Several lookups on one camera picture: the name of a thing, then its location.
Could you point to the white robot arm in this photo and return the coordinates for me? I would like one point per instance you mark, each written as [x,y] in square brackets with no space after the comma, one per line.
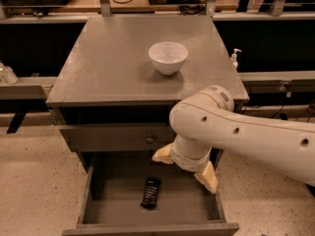
[206,120]

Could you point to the grey open middle drawer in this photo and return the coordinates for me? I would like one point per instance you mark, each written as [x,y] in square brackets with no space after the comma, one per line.
[114,192]

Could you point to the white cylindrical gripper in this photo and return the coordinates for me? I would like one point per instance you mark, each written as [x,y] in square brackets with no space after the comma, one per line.
[187,163]

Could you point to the grey top drawer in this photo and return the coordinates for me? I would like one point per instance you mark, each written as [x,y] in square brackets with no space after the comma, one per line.
[116,137]

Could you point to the grey wooden drawer cabinet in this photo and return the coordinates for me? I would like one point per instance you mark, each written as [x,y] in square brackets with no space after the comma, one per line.
[109,78]

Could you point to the round metal drawer knob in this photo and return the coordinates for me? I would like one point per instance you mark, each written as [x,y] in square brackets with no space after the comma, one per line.
[150,139]

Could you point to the white pump bottle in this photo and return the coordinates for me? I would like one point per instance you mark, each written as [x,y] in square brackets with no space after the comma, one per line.
[234,56]

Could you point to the white ceramic bowl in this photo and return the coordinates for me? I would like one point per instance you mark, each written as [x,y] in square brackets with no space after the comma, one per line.
[168,57]

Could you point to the black rxbar chocolate bar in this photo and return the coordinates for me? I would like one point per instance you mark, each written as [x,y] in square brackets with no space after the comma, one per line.
[150,196]

